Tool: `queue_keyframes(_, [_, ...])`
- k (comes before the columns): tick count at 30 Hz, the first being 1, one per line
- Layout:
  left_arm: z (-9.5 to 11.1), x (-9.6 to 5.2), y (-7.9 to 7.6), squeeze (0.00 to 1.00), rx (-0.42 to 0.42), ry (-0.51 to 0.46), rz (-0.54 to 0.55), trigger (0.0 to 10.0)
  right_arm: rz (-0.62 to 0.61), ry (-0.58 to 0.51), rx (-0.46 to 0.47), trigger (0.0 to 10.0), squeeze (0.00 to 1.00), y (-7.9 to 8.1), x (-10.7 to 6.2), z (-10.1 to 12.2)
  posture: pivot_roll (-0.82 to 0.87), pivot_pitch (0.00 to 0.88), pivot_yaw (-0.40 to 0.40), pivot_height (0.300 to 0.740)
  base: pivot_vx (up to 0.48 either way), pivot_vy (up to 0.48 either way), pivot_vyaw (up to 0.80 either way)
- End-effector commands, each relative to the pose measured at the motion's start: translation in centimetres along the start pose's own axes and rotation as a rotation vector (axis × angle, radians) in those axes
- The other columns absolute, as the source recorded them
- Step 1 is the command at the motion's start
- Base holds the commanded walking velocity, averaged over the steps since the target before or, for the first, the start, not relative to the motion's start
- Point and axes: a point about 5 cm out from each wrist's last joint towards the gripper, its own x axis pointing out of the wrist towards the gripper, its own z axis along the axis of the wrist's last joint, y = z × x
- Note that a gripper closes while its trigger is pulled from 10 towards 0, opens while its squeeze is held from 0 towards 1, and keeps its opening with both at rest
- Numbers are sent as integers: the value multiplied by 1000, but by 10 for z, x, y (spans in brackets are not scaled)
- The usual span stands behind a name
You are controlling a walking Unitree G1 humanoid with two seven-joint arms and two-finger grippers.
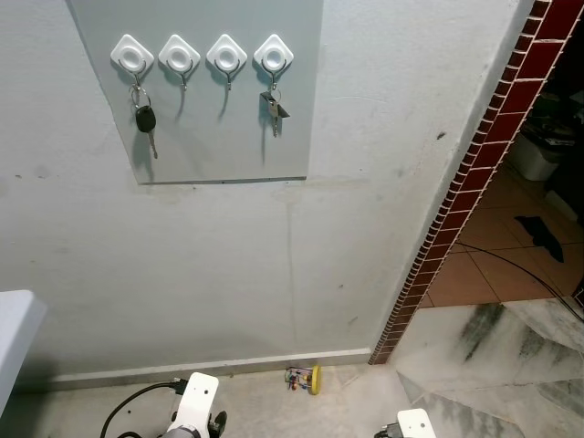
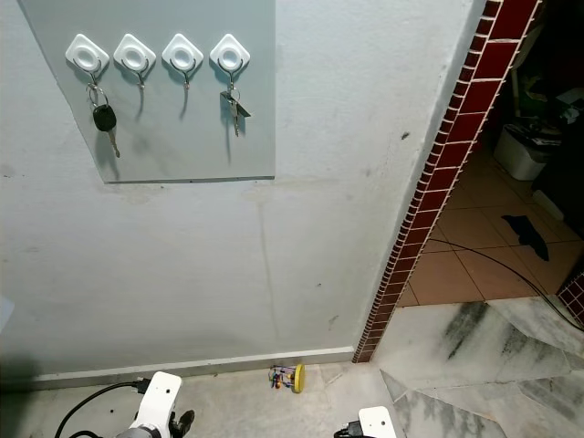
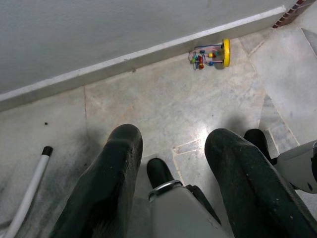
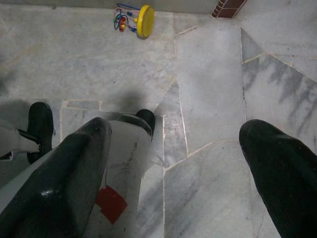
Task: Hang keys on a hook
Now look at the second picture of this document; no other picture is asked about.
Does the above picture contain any white baseboard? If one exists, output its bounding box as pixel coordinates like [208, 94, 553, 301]
[14, 347, 358, 391]

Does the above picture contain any small yellow toy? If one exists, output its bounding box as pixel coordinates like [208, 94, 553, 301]
[269, 361, 308, 394]

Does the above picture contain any black car key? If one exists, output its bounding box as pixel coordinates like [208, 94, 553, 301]
[89, 84, 122, 159]

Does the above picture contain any silver key bunch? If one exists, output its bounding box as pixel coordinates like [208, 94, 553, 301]
[220, 87, 252, 138]

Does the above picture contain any black cloth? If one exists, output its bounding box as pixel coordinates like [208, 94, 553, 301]
[501, 214, 551, 265]

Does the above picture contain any white plastic bin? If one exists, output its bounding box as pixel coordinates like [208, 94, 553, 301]
[494, 122, 563, 182]

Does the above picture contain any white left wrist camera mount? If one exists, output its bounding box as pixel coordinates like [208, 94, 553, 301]
[132, 370, 183, 438]

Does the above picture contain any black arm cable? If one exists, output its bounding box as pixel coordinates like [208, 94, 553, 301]
[54, 380, 152, 438]

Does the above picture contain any black floor cable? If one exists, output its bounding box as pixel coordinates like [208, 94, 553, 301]
[420, 238, 584, 332]

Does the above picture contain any white wall hook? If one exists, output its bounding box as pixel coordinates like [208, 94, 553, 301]
[208, 34, 252, 89]
[161, 34, 205, 89]
[65, 34, 111, 92]
[113, 34, 158, 89]

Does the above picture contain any red tiled wall edge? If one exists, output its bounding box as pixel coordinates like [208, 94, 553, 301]
[353, 0, 545, 364]

